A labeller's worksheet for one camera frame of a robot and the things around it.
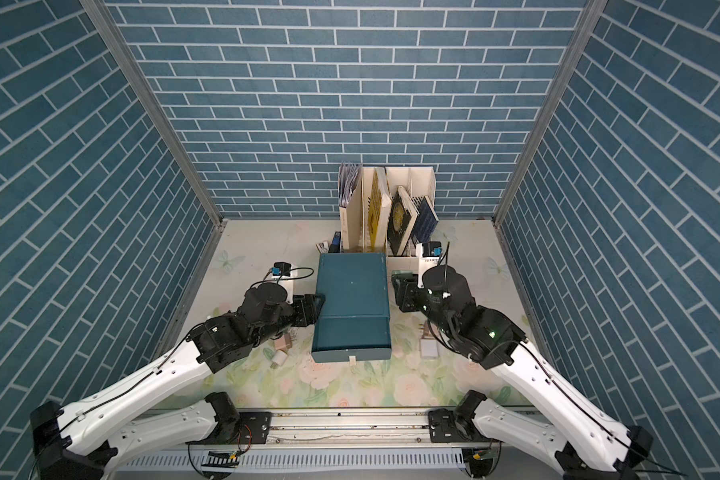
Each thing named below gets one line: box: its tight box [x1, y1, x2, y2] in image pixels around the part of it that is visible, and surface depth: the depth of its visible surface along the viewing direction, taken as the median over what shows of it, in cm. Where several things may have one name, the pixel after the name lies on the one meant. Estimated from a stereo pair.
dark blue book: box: [412, 196, 439, 243], surface depth 104 cm
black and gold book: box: [387, 186, 418, 256], surface depth 101 cm
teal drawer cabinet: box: [311, 252, 392, 365], surface depth 75 cm
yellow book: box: [367, 167, 392, 251], surface depth 98 cm
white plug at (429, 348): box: [420, 339, 438, 359], surface depth 87 cm
